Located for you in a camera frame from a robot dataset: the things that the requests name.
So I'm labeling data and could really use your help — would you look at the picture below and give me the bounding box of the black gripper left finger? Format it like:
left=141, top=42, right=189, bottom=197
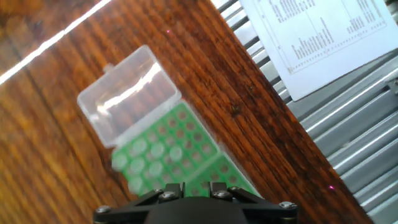
left=93, top=182, right=186, bottom=224

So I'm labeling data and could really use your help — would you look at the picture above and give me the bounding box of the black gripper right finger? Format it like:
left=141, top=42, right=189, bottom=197
left=208, top=181, right=299, bottom=224

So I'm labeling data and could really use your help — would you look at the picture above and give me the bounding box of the clear box with green rack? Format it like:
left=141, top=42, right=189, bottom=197
left=185, top=151, right=261, bottom=200
left=76, top=45, right=223, bottom=198

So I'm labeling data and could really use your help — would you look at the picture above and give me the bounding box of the brown wooden board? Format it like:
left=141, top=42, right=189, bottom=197
left=0, top=0, right=374, bottom=224

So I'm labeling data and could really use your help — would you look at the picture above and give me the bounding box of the printed white paper sheet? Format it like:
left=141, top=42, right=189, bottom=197
left=238, top=0, right=398, bottom=102

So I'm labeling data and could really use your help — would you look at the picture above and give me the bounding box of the aluminium camera bracket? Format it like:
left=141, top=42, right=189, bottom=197
left=385, top=77, right=398, bottom=96

